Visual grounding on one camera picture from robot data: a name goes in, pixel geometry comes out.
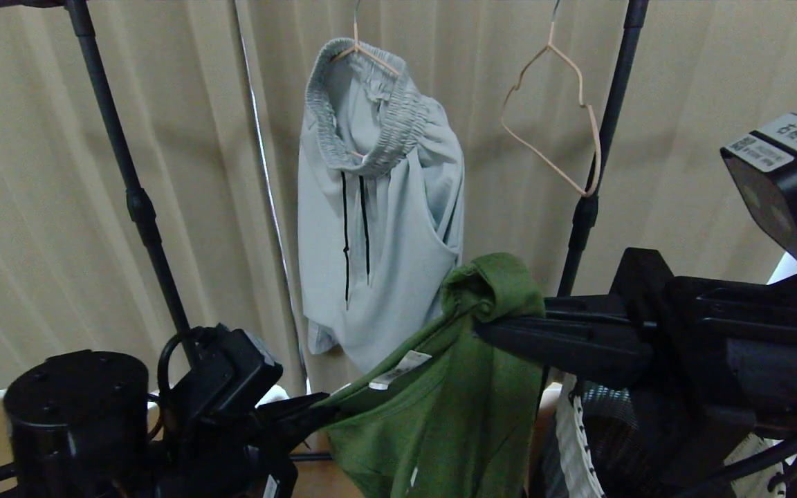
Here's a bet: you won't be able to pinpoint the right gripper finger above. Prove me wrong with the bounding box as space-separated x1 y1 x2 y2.
475 315 653 389
544 295 643 326

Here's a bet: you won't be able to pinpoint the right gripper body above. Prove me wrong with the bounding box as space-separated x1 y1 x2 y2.
610 248 797 440

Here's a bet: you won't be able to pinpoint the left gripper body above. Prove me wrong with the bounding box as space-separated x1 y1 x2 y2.
156 405 302 498

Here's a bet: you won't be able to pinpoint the green garment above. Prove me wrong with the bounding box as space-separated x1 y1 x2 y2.
315 252 548 498

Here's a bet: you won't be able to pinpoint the pink clothes hanger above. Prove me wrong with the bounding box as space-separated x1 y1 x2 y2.
329 0 403 160
500 0 602 198

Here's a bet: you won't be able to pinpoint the pale grey shorts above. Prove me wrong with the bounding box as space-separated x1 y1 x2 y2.
298 38 465 374

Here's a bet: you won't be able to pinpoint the white laundry basket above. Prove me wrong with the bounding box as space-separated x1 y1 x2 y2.
530 377 797 498

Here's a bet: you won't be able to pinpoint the beige curtain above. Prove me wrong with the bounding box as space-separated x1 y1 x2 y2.
0 0 797 416

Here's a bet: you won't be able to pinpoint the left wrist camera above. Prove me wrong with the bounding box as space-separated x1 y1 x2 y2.
156 325 285 443

